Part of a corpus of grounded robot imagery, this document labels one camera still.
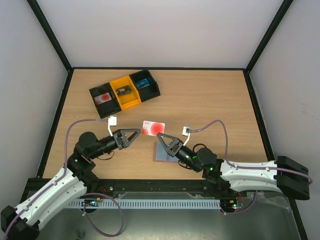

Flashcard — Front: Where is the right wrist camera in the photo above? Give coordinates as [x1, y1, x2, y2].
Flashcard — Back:
[182, 125, 191, 146]

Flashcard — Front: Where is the blue card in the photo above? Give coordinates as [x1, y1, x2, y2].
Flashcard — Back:
[136, 78, 150, 89]

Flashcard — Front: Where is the black aluminium frame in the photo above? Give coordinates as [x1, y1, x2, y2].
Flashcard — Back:
[0, 0, 320, 240]

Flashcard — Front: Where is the red white credit card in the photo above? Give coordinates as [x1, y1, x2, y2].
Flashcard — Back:
[142, 120, 165, 136]

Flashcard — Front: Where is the black bin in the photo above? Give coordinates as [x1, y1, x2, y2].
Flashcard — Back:
[89, 82, 121, 119]
[129, 69, 161, 102]

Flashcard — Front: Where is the slotted cable duct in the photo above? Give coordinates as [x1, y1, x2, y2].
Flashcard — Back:
[66, 199, 221, 210]

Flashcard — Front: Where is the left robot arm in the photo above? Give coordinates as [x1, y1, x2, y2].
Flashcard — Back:
[0, 128, 141, 240]

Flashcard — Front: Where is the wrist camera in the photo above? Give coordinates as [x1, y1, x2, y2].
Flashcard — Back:
[182, 125, 191, 146]
[107, 115, 117, 136]

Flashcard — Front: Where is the yellow bin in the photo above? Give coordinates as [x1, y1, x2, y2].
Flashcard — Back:
[110, 75, 142, 111]

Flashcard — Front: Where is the black bin right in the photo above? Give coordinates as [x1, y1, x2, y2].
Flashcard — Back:
[129, 69, 161, 102]

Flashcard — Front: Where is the black bin left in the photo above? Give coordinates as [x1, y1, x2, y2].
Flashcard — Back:
[89, 82, 121, 119]

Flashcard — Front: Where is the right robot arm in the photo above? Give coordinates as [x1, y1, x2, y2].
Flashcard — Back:
[157, 133, 312, 201]

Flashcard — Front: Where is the dark brown card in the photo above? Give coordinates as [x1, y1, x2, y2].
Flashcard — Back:
[115, 85, 132, 97]

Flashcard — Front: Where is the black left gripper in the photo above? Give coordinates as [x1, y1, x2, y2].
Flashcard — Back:
[89, 128, 141, 160]

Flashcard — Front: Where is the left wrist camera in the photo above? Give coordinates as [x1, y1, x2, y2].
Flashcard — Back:
[107, 115, 117, 136]

